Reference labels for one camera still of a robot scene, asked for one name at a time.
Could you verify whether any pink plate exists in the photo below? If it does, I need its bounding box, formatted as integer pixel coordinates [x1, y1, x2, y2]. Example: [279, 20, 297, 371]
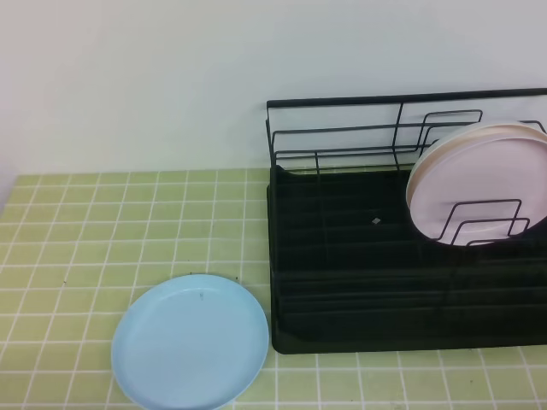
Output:
[409, 137, 546, 246]

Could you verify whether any light blue plate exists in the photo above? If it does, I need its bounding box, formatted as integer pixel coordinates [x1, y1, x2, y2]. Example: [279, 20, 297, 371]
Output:
[111, 274, 269, 409]

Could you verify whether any cream plate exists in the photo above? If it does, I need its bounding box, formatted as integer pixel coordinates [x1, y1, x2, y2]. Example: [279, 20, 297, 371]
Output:
[405, 121, 546, 206]

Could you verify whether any black wire dish rack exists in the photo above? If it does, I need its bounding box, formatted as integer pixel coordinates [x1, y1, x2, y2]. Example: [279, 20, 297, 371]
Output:
[265, 87, 546, 354]

